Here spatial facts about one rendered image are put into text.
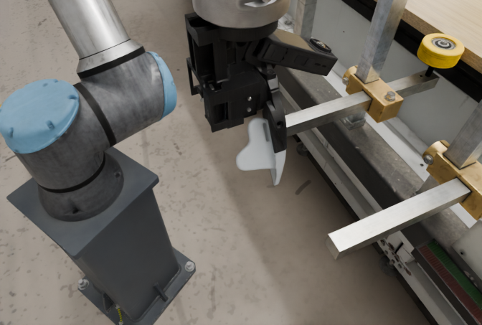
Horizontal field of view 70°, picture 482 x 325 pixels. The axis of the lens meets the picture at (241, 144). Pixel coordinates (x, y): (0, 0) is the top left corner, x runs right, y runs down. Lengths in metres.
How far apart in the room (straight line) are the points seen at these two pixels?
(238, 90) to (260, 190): 1.23
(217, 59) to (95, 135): 0.44
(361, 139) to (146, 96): 0.49
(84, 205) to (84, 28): 0.37
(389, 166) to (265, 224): 0.77
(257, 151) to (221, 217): 1.11
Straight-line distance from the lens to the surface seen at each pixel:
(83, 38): 0.77
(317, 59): 0.40
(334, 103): 0.73
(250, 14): 0.30
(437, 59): 0.81
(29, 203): 0.96
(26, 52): 2.72
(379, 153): 0.84
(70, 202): 0.85
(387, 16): 0.70
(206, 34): 0.32
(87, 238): 0.84
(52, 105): 0.72
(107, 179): 0.84
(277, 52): 0.36
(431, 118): 0.99
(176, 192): 1.58
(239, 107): 0.37
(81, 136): 0.73
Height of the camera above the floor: 1.30
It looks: 49 degrees down
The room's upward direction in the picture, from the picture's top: straight up
